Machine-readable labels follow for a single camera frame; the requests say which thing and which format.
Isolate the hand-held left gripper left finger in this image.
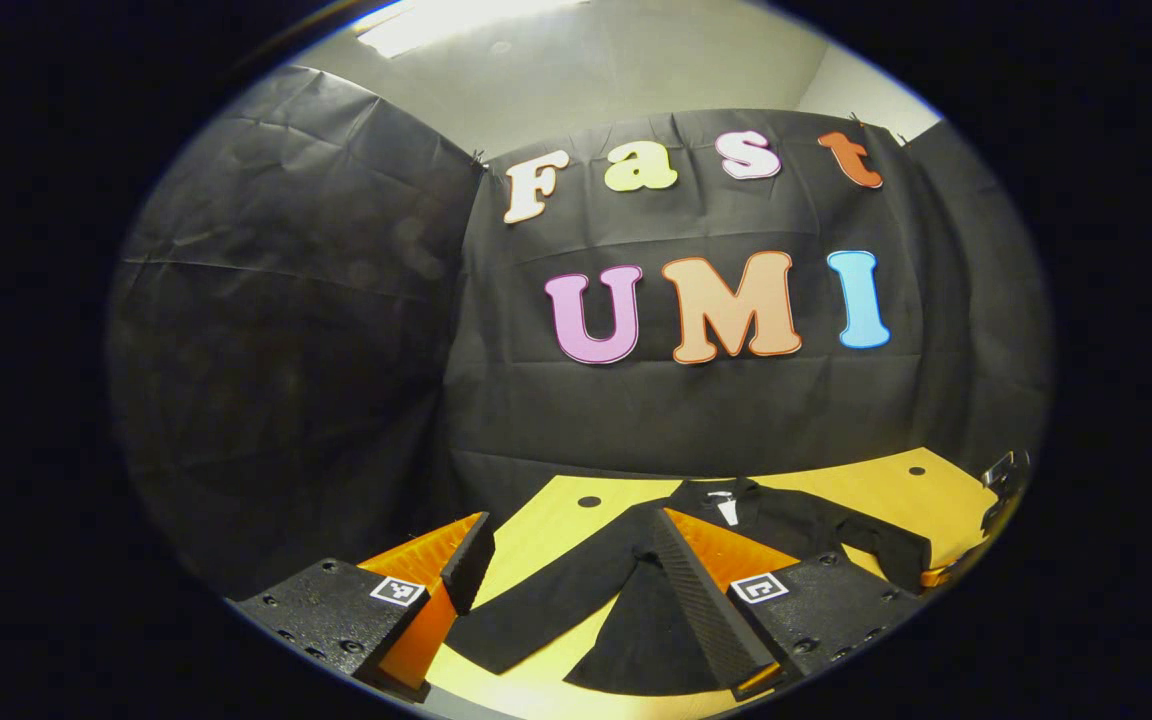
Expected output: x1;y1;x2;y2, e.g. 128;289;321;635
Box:
226;512;497;701

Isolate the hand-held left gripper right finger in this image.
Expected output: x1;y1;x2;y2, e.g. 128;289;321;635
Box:
654;508;932;701

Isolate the black button shirt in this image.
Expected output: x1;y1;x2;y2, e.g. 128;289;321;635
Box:
444;478;935;698

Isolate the black backdrop cloth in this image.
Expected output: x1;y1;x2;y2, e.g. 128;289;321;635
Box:
106;65;1055;601

